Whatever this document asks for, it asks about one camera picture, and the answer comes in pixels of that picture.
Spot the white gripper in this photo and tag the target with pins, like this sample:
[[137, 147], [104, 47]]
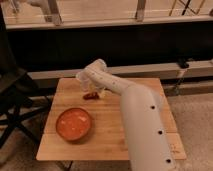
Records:
[[100, 90]]

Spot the red pepper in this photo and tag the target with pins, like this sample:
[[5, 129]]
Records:
[[91, 96]]

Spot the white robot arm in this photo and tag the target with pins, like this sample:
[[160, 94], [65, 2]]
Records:
[[140, 105]]

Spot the clear plastic cup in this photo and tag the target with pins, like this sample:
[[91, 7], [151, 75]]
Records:
[[84, 80]]

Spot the orange bowl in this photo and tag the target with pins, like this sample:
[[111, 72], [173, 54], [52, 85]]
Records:
[[73, 124]]

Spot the wooden table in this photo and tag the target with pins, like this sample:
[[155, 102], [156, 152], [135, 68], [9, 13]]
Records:
[[105, 140]]

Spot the black office chair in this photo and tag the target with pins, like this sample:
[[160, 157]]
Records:
[[15, 88]]

